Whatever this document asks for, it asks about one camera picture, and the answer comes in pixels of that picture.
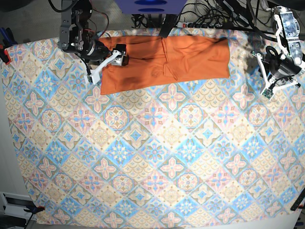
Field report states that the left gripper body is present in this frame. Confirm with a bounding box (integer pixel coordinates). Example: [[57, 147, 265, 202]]
[[265, 46, 304, 83]]

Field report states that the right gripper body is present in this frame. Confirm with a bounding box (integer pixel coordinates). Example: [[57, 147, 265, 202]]
[[83, 39, 110, 62]]

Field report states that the orange T-shirt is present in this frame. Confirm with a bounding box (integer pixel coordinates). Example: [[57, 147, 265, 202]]
[[100, 36, 230, 95]]

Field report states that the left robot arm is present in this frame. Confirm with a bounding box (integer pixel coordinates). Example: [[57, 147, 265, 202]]
[[247, 0, 305, 100]]

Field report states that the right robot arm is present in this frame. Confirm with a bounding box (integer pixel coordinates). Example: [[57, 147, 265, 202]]
[[48, 0, 129, 84]]

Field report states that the patterned blue tablecloth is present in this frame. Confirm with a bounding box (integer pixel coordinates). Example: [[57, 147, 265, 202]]
[[0, 29, 305, 229]]

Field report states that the blue clamp upper left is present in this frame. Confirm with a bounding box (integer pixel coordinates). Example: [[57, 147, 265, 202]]
[[0, 27, 17, 65]]

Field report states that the blue clamp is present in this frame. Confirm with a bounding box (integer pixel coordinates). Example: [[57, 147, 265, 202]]
[[23, 206, 45, 228], [0, 27, 17, 65]]

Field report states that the blue clamp lower left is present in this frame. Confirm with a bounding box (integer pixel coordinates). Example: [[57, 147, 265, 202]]
[[23, 206, 45, 228]]

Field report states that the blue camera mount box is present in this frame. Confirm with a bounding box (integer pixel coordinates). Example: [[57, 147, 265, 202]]
[[115, 0, 186, 14]]

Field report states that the power strip with red switch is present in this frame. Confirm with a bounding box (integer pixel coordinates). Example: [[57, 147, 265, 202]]
[[176, 22, 223, 29]]

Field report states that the white floor rail box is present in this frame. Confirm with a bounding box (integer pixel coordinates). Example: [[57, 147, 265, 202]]
[[0, 192, 34, 218]]

